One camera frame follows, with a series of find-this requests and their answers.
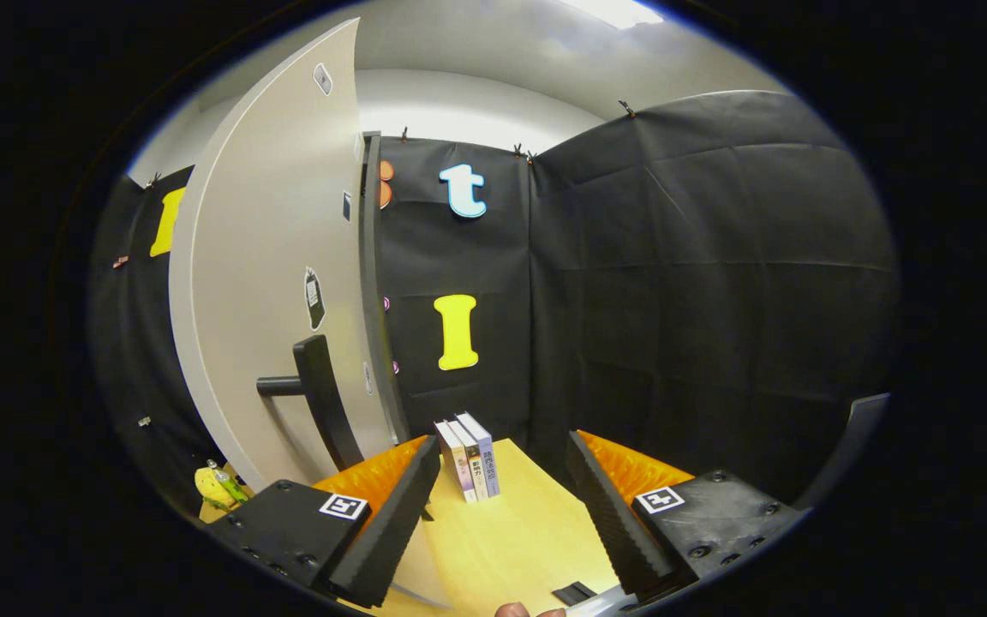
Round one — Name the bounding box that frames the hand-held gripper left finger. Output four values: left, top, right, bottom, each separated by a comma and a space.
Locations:
205, 435, 443, 609

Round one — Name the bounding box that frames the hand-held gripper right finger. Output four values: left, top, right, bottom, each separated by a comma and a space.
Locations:
566, 428, 807, 601

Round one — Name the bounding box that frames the grey shoe cabinet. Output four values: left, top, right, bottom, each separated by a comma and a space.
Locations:
360, 131, 414, 448

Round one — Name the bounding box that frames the beige shoe cabinet door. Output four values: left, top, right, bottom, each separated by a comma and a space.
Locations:
170, 19, 453, 611

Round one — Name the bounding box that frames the white spine book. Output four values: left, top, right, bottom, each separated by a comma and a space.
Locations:
447, 417, 491, 501

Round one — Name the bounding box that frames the blue spine book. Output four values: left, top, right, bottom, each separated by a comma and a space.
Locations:
456, 412, 502, 498

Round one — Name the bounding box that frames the green label bottle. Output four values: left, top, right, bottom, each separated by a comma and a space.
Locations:
206, 460, 250, 505

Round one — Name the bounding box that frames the yellow plush toy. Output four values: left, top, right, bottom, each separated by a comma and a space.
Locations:
195, 465, 237, 512

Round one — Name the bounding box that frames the black backdrop cloth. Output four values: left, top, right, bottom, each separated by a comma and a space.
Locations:
87, 90, 901, 532

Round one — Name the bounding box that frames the grey curved bar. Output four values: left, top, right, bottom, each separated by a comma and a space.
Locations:
793, 392, 891, 512

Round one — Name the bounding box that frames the ceiling light strip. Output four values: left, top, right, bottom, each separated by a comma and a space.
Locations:
560, 0, 666, 30

